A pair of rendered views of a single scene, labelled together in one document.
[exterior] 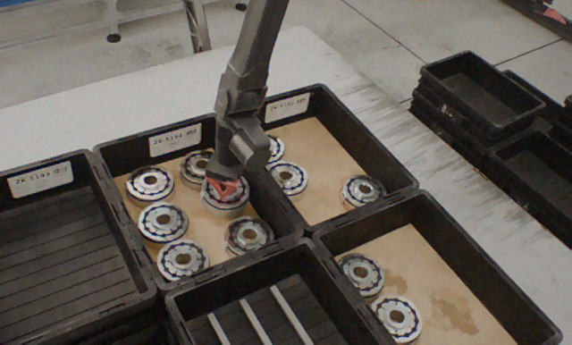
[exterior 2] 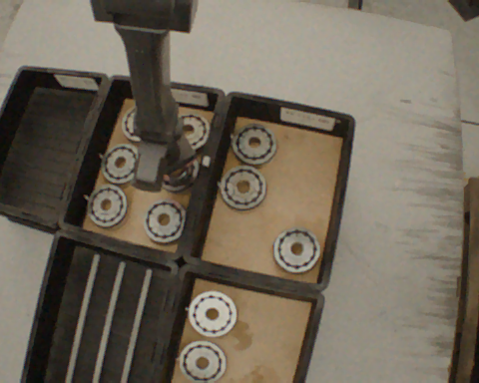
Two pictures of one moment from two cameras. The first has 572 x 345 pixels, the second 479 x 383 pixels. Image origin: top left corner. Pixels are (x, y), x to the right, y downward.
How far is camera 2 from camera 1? 0.77 m
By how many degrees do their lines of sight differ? 39
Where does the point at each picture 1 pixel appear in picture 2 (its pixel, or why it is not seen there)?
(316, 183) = (273, 208)
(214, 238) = (149, 198)
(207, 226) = not seen: hidden behind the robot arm
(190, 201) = not seen: hidden behind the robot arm
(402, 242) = (285, 313)
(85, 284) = (56, 176)
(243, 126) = (143, 153)
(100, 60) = not seen: outside the picture
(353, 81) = (443, 116)
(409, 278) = (256, 343)
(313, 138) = (316, 161)
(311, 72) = (413, 82)
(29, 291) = (31, 159)
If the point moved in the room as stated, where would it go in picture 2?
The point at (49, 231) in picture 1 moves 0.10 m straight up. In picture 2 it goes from (67, 121) to (53, 104)
